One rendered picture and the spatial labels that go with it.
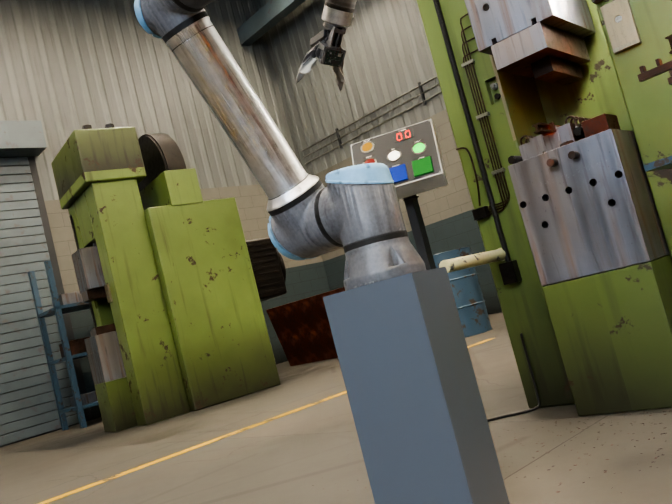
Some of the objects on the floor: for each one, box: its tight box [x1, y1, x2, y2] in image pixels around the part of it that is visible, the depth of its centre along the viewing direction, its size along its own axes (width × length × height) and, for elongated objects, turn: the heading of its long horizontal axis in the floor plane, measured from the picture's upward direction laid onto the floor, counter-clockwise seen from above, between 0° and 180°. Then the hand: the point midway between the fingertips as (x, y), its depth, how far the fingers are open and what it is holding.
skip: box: [266, 287, 345, 366], centre depth 960 cm, size 120×189×85 cm, turn 151°
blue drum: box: [433, 247, 492, 338], centre depth 729 cm, size 59×59×88 cm
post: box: [403, 195, 436, 270], centre depth 272 cm, size 4×4×108 cm
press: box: [51, 123, 287, 432], centre depth 731 cm, size 220×123×290 cm, turn 61°
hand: (317, 86), depth 221 cm, fingers open, 14 cm apart
